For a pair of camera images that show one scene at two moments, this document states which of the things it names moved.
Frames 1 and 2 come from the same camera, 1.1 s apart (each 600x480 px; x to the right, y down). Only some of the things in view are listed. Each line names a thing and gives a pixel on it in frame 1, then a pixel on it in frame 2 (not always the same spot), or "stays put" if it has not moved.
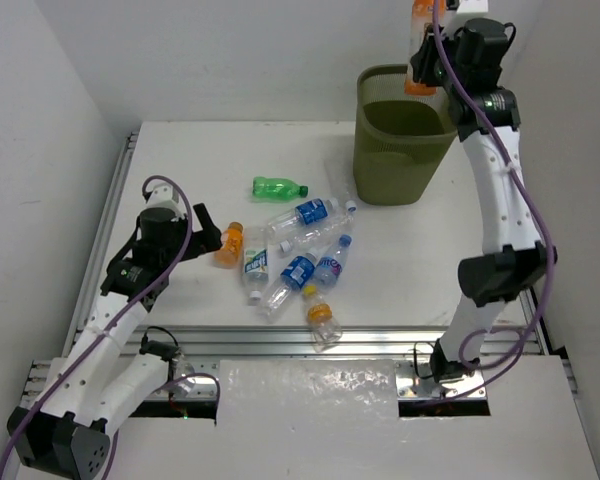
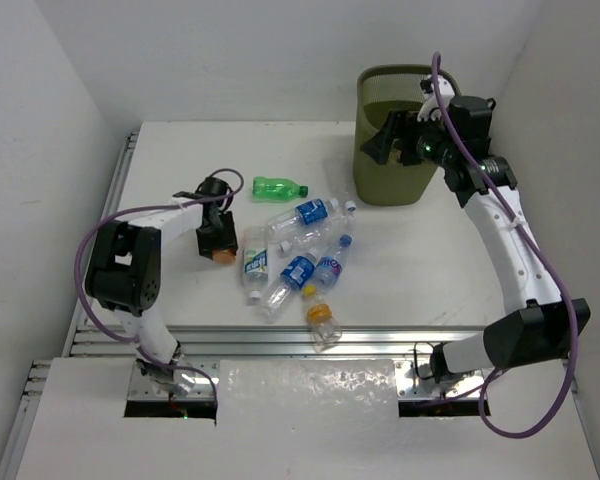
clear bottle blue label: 303,214 stays put
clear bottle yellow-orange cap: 326,332 stays put
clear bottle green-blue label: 256,262 stays put
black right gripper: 425,61 → 379,145
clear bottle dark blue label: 297,273 stays put
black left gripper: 196,240 → 217,240
